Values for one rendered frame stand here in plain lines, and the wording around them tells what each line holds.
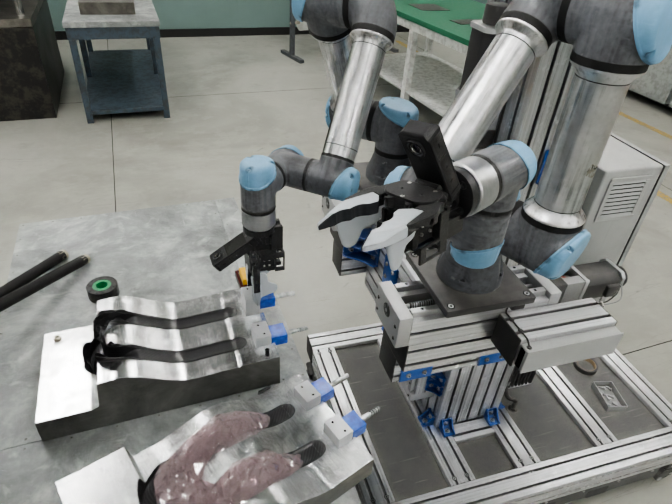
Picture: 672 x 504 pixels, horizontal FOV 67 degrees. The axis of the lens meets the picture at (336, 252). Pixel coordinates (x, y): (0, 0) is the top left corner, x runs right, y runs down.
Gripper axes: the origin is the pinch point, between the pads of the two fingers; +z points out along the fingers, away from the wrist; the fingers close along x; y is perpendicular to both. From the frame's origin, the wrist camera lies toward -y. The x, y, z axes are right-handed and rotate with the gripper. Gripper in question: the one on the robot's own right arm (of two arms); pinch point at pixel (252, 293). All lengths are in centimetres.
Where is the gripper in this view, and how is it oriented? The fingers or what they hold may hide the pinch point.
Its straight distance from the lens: 127.1
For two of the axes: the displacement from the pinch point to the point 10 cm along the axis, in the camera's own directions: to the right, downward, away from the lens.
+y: 9.3, -1.6, 3.2
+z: -0.7, 8.1, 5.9
